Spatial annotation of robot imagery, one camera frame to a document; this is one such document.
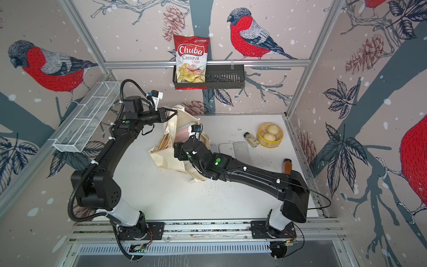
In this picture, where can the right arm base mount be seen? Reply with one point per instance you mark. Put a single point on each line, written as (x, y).
(272, 230)

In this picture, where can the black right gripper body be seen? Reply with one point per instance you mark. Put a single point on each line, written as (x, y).
(181, 151)

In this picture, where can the pink pencil case in bag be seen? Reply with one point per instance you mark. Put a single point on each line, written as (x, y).
(182, 135)

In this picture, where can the cream pencil case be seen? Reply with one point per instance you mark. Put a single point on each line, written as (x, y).
(242, 152)

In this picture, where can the steamed bun upper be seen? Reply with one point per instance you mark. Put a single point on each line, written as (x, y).
(273, 129)

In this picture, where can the light blue pencil case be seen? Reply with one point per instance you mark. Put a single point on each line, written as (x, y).
(214, 148)

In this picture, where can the red Chuba cassava chips bag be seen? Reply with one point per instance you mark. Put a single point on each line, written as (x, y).
(191, 61)

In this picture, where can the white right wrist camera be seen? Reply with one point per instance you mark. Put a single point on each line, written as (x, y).
(196, 131)

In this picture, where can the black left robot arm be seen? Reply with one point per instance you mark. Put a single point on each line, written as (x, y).
(95, 193)

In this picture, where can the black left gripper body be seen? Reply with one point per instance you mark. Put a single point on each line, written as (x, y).
(151, 117)

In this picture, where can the cream canvas tote bag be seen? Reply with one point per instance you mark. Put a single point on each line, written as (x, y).
(162, 153)

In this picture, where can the aluminium front rail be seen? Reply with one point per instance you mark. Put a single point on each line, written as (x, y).
(186, 231)

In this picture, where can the white pencil case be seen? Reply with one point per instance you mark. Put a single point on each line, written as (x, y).
(227, 149)

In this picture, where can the glass spice jar black lid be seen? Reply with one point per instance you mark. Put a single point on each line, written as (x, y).
(251, 139)

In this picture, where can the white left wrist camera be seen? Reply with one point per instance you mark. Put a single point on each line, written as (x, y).
(156, 96)

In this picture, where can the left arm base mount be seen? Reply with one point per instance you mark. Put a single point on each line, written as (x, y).
(144, 230)

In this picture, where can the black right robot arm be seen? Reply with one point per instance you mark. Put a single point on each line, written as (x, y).
(288, 186)

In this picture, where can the black wall-mounted basket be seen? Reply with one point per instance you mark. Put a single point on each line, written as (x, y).
(217, 77)

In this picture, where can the steamed bun lower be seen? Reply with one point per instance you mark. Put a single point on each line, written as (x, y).
(269, 137)

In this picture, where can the orange sauce bottle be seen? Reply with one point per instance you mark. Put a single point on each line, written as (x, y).
(287, 167)

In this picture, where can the yellow bamboo steamer basket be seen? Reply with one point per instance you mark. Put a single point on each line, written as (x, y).
(267, 144)

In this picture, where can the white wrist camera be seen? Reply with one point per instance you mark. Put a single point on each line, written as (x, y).
(156, 96)
(196, 131)

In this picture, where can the white wire mesh shelf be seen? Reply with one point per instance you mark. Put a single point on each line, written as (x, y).
(89, 115)

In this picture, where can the steamed bun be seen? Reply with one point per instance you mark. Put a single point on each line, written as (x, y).
(269, 137)
(273, 129)

